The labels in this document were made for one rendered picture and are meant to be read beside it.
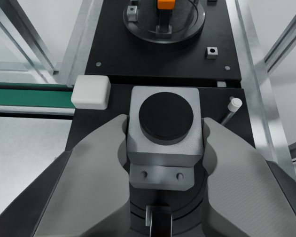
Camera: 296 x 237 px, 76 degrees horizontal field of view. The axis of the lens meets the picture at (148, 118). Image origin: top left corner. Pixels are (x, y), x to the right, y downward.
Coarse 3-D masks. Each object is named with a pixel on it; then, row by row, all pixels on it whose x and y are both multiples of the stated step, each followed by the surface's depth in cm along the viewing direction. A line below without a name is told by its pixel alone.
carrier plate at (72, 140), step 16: (112, 96) 27; (128, 96) 27; (208, 96) 27; (224, 96) 27; (240, 96) 27; (80, 112) 26; (96, 112) 26; (112, 112) 26; (128, 112) 26; (208, 112) 26; (240, 112) 26; (80, 128) 25; (96, 128) 25; (240, 128) 25
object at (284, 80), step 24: (24, 0) 56; (48, 0) 55; (72, 0) 55; (264, 0) 54; (288, 0) 53; (48, 24) 51; (72, 24) 51; (264, 24) 49; (48, 48) 47; (264, 48) 46; (288, 72) 42; (288, 96) 40; (288, 120) 37; (288, 144) 35
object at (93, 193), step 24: (120, 120) 11; (96, 144) 9; (120, 144) 9; (72, 168) 8; (96, 168) 8; (120, 168) 8; (72, 192) 6; (96, 192) 6; (120, 192) 7; (48, 216) 6; (72, 216) 6; (96, 216) 6; (120, 216) 6
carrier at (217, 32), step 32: (128, 0) 37; (192, 0) 33; (224, 0) 36; (96, 32) 33; (128, 32) 31; (160, 32) 29; (192, 32) 30; (224, 32) 33; (96, 64) 30; (128, 64) 30; (160, 64) 30; (192, 64) 30; (224, 64) 30
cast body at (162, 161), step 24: (144, 96) 12; (168, 96) 11; (192, 96) 12; (144, 120) 10; (168, 120) 10; (192, 120) 10; (144, 144) 11; (168, 144) 10; (192, 144) 10; (144, 168) 13; (168, 168) 13; (192, 168) 13
